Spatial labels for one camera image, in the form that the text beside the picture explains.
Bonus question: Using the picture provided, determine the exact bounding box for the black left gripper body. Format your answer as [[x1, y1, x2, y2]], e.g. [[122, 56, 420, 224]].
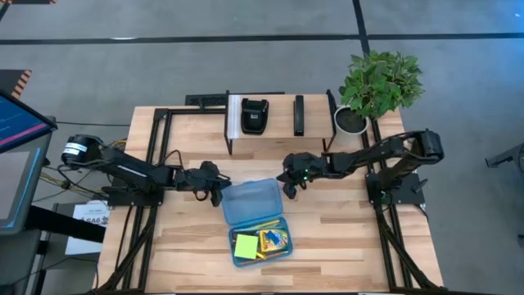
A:
[[175, 160, 224, 208]]

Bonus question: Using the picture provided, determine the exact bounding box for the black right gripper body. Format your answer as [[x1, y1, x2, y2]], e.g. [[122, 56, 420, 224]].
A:
[[282, 152, 328, 201]]

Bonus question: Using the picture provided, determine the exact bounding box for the blue plastic pencil box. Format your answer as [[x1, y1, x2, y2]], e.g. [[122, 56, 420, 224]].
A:
[[219, 177, 295, 268]]

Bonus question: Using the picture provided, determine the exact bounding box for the yellow pencil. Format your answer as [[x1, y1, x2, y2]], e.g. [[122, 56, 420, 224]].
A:
[[244, 219, 282, 231]]

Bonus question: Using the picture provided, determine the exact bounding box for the green sticky note pad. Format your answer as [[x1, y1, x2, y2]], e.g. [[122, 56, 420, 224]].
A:
[[233, 233, 260, 261]]

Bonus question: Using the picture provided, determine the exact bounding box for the yellow crayon box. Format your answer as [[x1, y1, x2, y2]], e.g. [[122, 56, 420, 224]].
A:
[[257, 228, 290, 253]]

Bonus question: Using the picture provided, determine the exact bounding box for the black stapler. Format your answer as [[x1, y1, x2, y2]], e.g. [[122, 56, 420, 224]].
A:
[[292, 94, 305, 137]]

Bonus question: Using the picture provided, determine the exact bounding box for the black hole punch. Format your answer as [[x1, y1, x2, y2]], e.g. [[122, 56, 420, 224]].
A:
[[240, 98, 270, 136]]

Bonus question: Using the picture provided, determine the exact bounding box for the black power strip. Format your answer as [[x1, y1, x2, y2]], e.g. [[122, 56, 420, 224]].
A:
[[184, 91, 286, 109]]

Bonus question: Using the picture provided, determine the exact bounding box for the green leafy plant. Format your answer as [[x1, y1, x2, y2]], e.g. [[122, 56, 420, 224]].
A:
[[338, 49, 426, 120]]

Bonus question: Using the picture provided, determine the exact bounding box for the white paper sheet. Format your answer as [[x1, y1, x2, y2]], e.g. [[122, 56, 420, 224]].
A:
[[64, 199, 111, 256]]

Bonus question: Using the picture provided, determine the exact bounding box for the black beam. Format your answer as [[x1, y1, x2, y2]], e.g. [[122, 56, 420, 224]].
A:
[[25, 204, 106, 243]]

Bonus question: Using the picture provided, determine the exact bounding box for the grey monitor panel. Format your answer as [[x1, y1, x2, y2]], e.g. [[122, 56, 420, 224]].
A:
[[0, 133, 53, 237]]

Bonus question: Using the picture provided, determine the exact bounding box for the tilted computer monitor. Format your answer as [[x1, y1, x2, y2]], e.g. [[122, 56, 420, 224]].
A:
[[0, 90, 58, 153]]

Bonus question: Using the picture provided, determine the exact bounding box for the dark metal stand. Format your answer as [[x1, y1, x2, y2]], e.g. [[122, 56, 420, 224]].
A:
[[485, 143, 524, 173]]

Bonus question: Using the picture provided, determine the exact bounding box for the hazard-striped black panel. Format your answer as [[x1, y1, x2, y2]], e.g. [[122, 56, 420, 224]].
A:
[[0, 68, 33, 100]]

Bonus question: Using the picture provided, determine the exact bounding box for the wooden desk with black frame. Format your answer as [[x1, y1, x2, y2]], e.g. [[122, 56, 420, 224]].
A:
[[223, 90, 339, 157]]

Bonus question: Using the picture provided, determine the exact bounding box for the black aluminium frame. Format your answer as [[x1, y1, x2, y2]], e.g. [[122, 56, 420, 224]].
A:
[[359, 118, 447, 293], [94, 107, 227, 293]]

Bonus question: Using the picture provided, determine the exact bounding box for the black floor cable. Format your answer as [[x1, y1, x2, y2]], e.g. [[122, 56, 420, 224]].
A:
[[55, 120, 131, 128]]

